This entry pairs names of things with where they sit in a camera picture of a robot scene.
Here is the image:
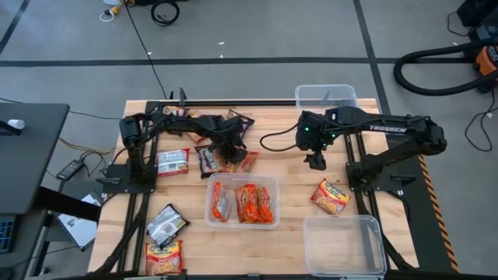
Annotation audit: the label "black aluminium rig frame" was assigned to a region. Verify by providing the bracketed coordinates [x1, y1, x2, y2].
[91, 87, 419, 280]

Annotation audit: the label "black power adapter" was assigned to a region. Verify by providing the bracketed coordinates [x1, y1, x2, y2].
[56, 159, 86, 181]

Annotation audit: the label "black floor cable loop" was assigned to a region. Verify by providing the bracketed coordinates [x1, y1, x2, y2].
[464, 89, 498, 153]

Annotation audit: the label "white paper sheets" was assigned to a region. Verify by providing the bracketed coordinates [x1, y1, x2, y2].
[57, 193, 103, 250]

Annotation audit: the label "orange black vacuum cleaner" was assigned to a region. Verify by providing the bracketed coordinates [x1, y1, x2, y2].
[468, 23, 498, 94]

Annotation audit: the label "black desk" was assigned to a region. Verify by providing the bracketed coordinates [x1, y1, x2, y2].
[0, 102, 103, 280]

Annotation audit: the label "thin black floor cable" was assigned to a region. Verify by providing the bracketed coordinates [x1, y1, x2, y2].
[446, 10, 474, 38]
[0, 96, 124, 121]

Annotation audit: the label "black equipment case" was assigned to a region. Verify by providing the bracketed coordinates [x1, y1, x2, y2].
[455, 0, 498, 28]

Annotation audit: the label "black vacuum hose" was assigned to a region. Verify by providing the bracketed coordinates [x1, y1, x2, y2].
[392, 38, 498, 97]

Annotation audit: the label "labelled clear plastic bin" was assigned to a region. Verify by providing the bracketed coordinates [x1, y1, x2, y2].
[204, 173, 281, 230]

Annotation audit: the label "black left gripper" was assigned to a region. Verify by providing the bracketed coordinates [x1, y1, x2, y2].
[209, 115, 250, 164]

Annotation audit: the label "yellowish floor cable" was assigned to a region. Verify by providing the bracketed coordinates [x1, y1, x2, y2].
[58, 136, 112, 156]

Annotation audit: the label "coiled black cable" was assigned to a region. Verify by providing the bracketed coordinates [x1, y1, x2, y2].
[149, 0, 181, 27]

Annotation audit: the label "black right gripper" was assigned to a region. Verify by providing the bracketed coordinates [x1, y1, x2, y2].
[295, 110, 338, 171]

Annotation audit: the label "blue lit keyboard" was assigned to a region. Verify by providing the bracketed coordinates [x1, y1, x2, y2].
[0, 215, 19, 254]

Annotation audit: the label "white cable with yellow plug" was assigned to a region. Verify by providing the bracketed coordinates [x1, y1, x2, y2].
[98, 0, 135, 23]

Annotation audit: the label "long black floor cable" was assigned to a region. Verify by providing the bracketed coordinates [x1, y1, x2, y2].
[123, 0, 169, 100]

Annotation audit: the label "black looped gripper cable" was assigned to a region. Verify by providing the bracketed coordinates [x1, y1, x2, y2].
[258, 123, 303, 153]

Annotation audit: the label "black platform with hazard stripes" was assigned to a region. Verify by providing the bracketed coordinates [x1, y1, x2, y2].
[384, 134, 461, 275]

